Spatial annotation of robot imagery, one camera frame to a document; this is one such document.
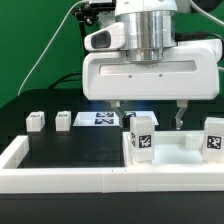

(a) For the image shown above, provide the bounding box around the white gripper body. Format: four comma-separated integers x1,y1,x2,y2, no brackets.
83,39,222,101

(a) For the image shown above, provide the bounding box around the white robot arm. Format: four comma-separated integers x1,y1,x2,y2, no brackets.
82,0,224,128

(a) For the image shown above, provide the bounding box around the white U-shaped fence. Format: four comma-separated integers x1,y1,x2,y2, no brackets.
0,135,224,194

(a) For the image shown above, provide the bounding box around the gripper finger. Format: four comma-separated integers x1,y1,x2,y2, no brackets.
175,100,188,130
110,100,124,126

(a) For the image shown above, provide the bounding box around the black cable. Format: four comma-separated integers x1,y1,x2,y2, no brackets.
48,72,84,90

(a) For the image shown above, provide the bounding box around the white sheet with tags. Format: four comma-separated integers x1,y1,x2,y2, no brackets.
73,111,158,126

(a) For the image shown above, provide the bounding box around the white cable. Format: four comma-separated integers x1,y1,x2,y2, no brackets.
17,0,88,97

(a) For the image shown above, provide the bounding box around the white square table top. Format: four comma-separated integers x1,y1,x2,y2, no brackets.
123,131,224,173

